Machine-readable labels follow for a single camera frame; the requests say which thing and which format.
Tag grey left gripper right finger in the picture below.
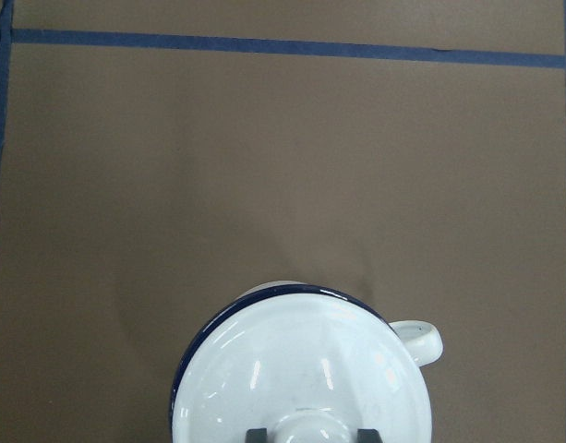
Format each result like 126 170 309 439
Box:
357 429 380 443

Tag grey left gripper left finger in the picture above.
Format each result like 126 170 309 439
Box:
245 427 268 443

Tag white enamel mug blue rim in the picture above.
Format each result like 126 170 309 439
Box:
173 280 445 407

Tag white ceramic lid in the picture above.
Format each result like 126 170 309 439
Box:
171 293 432 442

